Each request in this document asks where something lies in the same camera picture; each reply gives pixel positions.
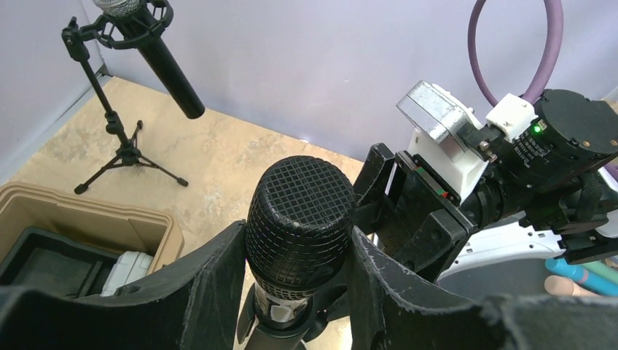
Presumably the black toolbox tray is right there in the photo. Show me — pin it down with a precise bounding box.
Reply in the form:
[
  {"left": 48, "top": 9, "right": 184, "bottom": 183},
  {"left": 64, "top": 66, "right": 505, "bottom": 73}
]
[{"left": 1, "top": 226, "right": 120, "bottom": 299}]

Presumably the tan wooden dowel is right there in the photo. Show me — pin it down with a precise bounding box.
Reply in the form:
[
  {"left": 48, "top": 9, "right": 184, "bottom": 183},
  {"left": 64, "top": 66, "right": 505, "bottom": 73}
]
[{"left": 544, "top": 275, "right": 598, "bottom": 297}]

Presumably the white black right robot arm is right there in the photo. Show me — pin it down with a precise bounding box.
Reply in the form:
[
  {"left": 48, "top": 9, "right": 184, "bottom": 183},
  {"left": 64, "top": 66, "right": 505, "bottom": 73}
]
[{"left": 354, "top": 87, "right": 617, "bottom": 281}]

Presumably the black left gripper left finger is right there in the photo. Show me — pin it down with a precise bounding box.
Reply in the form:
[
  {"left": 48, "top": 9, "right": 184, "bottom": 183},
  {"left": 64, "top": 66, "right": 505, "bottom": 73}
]
[{"left": 1, "top": 220, "right": 245, "bottom": 349}]

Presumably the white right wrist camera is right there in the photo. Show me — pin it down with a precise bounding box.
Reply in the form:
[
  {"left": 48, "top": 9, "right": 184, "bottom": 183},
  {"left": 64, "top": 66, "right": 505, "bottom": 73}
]
[{"left": 396, "top": 80, "right": 488, "bottom": 204}]

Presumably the grey plastic case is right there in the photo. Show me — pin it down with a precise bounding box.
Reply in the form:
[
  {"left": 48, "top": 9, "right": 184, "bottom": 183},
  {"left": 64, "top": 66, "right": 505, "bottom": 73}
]
[{"left": 100, "top": 252, "right": 153, "bottom": 297}]

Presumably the tan plastic toolbox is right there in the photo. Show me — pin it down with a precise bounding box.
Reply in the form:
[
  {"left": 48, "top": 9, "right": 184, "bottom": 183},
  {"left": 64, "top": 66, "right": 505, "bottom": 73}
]
[{"left": 1, "top": 182, "right": 184, "bottom": 275}]

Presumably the blue cylindrical object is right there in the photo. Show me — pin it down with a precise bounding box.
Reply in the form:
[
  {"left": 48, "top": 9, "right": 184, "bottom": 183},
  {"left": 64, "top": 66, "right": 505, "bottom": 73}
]
[{"left": 544, "top": 259, "right": 617, "bottom": 297}]

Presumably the black handheld microphone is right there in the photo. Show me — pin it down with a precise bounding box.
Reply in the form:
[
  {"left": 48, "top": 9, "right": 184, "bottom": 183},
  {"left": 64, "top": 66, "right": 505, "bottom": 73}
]
[{"left": 245, "top": 155, "right": 356, "bottom": 314}]

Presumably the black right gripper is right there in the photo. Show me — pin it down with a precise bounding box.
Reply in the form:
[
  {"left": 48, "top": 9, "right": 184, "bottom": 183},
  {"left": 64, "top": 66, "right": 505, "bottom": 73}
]
[{"left": 353, "top": 143, "right": 476, "bottom": 282}]

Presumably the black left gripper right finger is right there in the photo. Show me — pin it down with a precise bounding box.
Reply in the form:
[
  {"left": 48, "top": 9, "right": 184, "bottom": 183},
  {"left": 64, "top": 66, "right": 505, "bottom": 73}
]
[{"left": 346, "top": 229, "right": 617, "bottom": 349}]

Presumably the silver-head black microphone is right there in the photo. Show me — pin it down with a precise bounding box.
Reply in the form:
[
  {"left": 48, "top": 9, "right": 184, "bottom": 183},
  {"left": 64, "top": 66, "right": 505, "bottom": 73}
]
[{"left": 93, "top": 1, "right": 206, "bottom": 120}]

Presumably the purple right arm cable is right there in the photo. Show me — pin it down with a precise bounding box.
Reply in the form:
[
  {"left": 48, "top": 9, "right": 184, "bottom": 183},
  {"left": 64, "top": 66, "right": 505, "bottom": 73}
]
[{"left": 467, "top": 0, "right": 565, "bottom": 108}]

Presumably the black tripod mic stand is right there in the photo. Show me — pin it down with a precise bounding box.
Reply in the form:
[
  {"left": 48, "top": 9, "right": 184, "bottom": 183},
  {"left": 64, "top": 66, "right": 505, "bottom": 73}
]
[{"left": 61, "top": 0, "right": 189, "bottom": 195}]

